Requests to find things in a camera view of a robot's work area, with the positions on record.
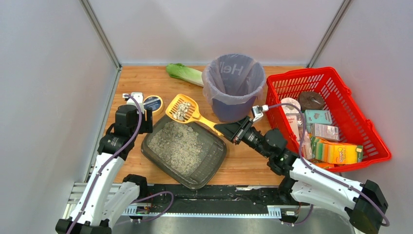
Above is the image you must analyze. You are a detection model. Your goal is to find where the teal small box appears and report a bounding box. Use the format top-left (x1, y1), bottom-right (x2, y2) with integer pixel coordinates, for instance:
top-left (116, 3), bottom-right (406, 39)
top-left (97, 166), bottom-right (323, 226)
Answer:
top-left (304, 110), bottom-right (333, 125)

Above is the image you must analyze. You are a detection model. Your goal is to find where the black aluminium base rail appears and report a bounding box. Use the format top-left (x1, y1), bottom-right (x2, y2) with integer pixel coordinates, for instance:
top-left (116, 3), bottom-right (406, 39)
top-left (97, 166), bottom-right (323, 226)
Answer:
top-left (66, 182), bottom-right (364, 223)

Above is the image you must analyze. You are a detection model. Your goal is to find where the brown round disc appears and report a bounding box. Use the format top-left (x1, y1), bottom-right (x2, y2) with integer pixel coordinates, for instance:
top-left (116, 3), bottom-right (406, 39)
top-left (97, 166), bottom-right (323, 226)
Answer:
top-left (298, 91), bottom-right (325, 111)

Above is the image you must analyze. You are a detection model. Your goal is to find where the blue trash bin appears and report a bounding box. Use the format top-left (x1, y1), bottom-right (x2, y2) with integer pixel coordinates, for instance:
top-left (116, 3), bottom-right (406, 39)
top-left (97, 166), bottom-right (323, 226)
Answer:
top-left (212, 97), bottom-right (257, 122)

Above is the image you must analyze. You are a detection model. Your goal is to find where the red plastic basket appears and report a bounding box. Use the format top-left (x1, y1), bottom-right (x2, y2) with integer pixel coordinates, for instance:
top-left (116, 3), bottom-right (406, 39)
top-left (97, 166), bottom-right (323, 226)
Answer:
top-left (265, 67), bottom-right (392, 172)

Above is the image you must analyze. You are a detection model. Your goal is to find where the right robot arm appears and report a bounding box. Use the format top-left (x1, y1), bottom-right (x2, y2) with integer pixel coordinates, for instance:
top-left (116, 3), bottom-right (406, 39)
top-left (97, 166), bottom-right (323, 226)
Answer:
top-left (213, 117), bottom-right (389, 234)

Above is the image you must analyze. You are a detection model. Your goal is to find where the translucent bin liner bag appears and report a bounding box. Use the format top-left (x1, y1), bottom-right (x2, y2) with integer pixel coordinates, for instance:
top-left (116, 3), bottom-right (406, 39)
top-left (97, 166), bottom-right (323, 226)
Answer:
top-left (202, 54), bottom-right (266, 105)

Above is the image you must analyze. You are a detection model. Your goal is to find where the yellow round sponge tin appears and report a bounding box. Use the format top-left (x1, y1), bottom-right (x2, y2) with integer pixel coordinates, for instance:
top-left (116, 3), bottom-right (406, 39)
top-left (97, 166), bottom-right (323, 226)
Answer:
top-left (143, 95), bottom-right (164, 116)

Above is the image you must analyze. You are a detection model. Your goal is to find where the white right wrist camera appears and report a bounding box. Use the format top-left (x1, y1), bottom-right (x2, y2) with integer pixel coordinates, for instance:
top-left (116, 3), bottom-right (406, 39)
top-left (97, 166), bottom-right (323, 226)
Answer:
top-left (251, 105), bottom-right (269, 122)

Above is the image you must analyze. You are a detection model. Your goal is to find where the grey transparent litter box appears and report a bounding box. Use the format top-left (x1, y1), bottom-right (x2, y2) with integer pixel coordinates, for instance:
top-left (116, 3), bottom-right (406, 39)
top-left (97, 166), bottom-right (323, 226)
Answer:
top-left (141, 116), bottom-right (227, 190)

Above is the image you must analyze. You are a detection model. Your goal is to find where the grey pink packet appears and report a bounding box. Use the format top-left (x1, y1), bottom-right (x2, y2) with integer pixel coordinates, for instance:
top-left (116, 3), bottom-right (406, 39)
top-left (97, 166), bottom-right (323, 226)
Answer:
top-left (311, 123), bottom-right (340, 142)

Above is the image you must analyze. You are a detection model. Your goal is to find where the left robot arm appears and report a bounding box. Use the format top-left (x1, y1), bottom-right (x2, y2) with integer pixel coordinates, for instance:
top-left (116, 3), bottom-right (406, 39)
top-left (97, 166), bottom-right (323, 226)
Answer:
top-left (55, 104), bottom-right (153, 234)

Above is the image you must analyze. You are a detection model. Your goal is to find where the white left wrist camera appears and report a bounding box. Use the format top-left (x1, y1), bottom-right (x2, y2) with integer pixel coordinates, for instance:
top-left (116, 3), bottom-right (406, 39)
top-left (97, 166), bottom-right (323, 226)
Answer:
top-left (122, 92), bottom-right (145, 114)

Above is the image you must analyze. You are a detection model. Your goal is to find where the pink white packet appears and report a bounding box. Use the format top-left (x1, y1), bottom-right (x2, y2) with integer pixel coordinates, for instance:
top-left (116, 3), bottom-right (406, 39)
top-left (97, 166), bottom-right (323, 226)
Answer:
top-left (286, 114), bottom-right (313, 160)

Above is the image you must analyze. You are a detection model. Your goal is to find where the white toilet paper roll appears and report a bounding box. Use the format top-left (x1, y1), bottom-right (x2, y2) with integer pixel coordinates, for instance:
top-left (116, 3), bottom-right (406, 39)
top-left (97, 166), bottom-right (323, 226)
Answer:
top-left (281, 97), bottom-right (301, 114)

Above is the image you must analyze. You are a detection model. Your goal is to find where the green napa cabbage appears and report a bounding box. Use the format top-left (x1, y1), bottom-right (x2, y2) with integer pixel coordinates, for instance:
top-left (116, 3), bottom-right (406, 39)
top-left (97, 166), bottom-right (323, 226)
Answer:
top-left (166, 63), bottom-right (204, 87)

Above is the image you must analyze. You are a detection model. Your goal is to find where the yellow orange sponge pack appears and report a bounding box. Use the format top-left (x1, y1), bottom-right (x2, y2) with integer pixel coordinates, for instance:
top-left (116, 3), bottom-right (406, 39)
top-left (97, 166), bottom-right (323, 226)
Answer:
top-left (311, 137), bottom-right (363, 165)

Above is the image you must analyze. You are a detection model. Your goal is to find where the yellow litter scoop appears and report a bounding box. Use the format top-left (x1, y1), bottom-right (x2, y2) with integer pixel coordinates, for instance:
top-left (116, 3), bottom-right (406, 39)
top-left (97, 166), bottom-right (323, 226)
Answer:
top-left (165, 94), bottom-right (223, 137)

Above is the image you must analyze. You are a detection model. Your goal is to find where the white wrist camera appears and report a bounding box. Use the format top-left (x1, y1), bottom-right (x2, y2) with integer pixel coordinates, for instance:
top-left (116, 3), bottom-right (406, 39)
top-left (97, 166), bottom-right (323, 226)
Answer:
top-left (251, 105), bottom-right (269, 122)
top-left (122, 92), bottom-right (145, 114)

